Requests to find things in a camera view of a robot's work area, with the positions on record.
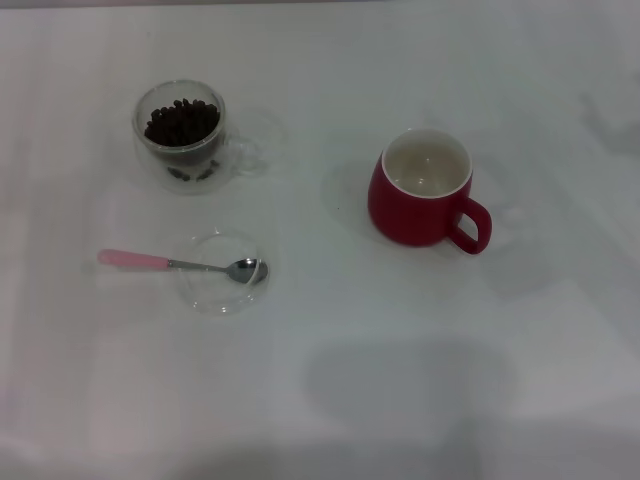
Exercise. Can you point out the round clear glass saucer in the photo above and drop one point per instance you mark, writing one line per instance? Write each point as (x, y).
(220, 297)

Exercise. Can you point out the double-wall glass cup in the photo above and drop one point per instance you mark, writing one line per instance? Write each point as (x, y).
(200, 167)

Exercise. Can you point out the coffee beans pile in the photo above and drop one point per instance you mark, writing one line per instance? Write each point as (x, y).
(182, 125)

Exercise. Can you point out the red ceramic mug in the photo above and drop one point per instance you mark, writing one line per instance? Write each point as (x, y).
(405, 215)

